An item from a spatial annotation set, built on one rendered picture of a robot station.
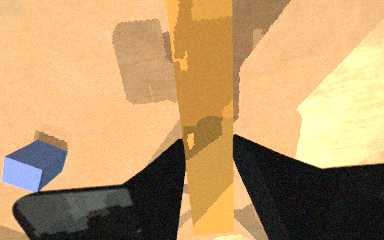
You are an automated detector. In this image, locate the blue rectangular block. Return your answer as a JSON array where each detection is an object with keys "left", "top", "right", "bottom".
[{"left": 2, "top": 140, "right": 68, "bottom": 192}]

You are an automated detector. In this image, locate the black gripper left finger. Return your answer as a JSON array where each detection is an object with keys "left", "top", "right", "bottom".
[{"left": 12, "top": 139, "right": 186, "bottom": 240}]

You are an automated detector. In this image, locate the orange bar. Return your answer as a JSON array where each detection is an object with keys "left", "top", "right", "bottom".
[{"left": 166, "top": 0, "right": 234, "bottom": 235}]

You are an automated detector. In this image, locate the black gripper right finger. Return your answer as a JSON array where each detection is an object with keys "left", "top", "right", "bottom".
[{"left": 233, "top": 134, "right": 384, "bottom": 240}]

